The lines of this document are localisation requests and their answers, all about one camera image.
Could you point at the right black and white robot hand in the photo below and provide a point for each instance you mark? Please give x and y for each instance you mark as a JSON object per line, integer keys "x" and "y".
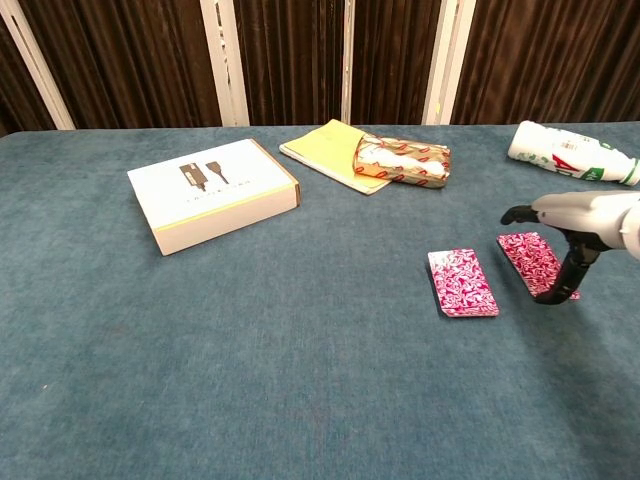
{"x": 585, "y": 212}

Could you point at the white plastic drink bottle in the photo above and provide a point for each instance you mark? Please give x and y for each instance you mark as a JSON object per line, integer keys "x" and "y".
{"x": 555, "y": 150}

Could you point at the dark brown curtain panel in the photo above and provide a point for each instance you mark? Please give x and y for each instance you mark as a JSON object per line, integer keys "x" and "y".
{"x": 20, "y": 90}
{"x": 125, "y": 60}
{"x": 395, "y": 60}
{"x": 550, "y": 55}
{"x": 290, "y": 60}

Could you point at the red patterned snack packet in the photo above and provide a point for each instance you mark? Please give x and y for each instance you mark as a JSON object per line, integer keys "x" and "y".
{"x": 405, "y": 162}

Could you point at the yellow paper notepad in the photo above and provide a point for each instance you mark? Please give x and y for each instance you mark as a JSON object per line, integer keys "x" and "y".
{"x": 325, "y": 150}

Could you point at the blue felt table mat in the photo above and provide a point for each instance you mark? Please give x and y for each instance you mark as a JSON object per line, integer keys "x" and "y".
{"x": 250, "y": 360}

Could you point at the white flat cardboard box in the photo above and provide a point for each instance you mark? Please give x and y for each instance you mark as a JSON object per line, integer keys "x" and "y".
{"x": 210, "y": 195}

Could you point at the white partition frame post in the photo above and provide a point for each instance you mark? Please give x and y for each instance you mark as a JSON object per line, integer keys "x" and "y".
{"x": 347, "y": 60}
{"x": 225, "y": 60}
{"x": 447, "y": 60}
{"x": 35, "y": 65}

